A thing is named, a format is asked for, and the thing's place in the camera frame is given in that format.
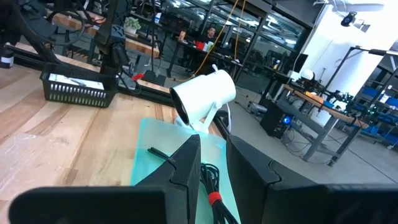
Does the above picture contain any person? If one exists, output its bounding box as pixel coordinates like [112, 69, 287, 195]
[198, 26, 219, 45]

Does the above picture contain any black wall camera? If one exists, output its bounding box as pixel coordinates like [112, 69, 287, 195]
[340, 11, 358, 28]

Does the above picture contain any black computer tower blue light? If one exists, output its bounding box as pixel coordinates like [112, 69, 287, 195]
[260, 101, 294, 138]

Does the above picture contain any wooden background bench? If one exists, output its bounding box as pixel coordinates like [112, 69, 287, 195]
[52, 12, 160, 59]

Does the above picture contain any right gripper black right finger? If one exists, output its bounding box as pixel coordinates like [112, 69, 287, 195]
[226, 135, 398, 224]

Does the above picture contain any yellow hanging cable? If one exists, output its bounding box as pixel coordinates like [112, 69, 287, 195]
[174, 0, 241, 82]
[233, 0, 247, 60]

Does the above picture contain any potted green plant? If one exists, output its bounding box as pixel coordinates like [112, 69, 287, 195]
[124, 17, 142, 35]

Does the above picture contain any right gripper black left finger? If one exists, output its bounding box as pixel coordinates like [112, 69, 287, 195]
[9, 133, 202, 224]

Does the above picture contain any white packaged accessory card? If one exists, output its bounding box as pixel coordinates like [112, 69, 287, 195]
[48, 73, 105, 91]

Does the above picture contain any black slotted plastic basket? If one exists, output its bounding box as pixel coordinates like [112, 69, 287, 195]
[39, 62, 118, 109]

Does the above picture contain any white cylindrical projector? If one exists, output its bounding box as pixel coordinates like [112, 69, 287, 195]
[169, 63, 237, 135]

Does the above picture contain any black cable with red tie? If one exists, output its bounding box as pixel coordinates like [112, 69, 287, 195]
[200, 163, 240, 224]

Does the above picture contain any black background monitor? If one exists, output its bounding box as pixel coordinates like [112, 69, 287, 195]
[292, 53, 309, 74]

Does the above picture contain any wooden workbench with metal legs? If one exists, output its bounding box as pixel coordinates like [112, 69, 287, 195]
[282, 83, 371, 167]

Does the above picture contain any green translucent plastic bin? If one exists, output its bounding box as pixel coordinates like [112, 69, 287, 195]
[129, 117, 242, 224]

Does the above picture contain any white globe lamp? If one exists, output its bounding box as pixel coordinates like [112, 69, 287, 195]
[300, 68, 315, 82]

